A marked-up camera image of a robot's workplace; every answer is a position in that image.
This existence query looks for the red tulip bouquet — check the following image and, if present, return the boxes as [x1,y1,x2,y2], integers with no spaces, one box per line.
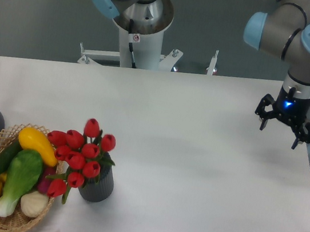
[46,118,116,204]

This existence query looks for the yellow squash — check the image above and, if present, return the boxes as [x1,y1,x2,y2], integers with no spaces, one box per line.
[18,127,58,167]

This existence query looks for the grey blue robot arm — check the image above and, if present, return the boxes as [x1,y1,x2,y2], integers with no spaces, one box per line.
[92,0,310,144]

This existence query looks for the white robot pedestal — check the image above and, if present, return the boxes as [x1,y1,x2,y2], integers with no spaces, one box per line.
[113,0,174,70]

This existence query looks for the green bok choy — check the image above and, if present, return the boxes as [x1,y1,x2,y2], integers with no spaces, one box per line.
[0,149,43,218]

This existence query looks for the dark grey ribbed vase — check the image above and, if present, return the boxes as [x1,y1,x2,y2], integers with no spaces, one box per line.
[78,164,114,203]

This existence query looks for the white garlic bulb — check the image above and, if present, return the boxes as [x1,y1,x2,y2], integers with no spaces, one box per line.
[20,191,49,218]

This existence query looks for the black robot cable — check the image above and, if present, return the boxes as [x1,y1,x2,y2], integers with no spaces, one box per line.
[122,18,144,70]

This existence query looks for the green cucumber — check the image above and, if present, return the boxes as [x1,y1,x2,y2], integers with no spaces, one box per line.
[0,139,22,175]

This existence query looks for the white metal base frame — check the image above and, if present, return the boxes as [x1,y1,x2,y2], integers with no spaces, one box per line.
[78,43,219,75]

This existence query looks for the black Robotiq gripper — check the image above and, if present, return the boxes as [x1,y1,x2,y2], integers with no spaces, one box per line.
[255,87,310,150]

